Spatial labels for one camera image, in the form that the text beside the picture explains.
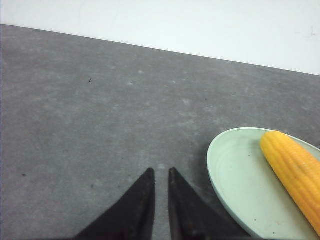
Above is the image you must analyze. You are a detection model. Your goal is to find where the yellow corn cob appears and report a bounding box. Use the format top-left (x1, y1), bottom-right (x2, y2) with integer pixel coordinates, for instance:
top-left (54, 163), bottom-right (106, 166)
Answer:
top-left (259, 130), bottom-right (320, 235)

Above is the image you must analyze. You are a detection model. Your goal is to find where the light green plate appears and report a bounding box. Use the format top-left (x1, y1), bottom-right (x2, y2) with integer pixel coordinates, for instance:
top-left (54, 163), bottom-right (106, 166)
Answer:
top-left (206, 127), bottom-right (319, 240)

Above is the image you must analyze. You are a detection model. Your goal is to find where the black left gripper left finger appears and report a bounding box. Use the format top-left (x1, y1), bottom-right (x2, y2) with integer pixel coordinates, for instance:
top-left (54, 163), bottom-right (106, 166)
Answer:
top-left (74, 168), bottom-right (156, 240)

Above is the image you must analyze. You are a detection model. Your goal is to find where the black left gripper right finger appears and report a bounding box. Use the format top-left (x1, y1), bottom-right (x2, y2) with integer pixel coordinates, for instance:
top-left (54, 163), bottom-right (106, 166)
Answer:
top-left (168, 167), bottom-right (250, 240)

